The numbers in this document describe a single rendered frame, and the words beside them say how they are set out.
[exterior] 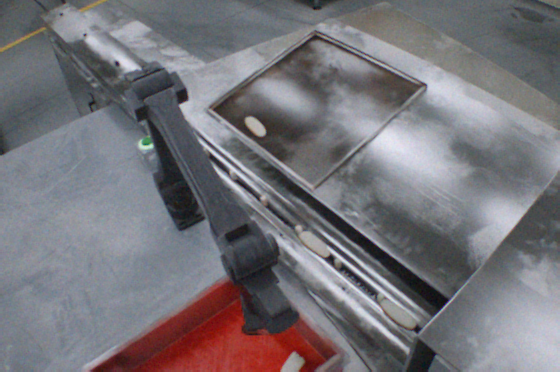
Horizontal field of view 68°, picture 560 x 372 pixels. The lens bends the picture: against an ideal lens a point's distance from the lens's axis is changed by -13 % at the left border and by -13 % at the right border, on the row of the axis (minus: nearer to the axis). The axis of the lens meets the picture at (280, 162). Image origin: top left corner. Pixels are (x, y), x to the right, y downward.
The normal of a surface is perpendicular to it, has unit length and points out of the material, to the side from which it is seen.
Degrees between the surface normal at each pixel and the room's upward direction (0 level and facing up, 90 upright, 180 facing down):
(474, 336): 0
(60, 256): 0
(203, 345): 0
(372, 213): 10
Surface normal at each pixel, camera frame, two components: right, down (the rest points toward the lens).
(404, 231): -0.22, -0.62
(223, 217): 0.04, -0.55
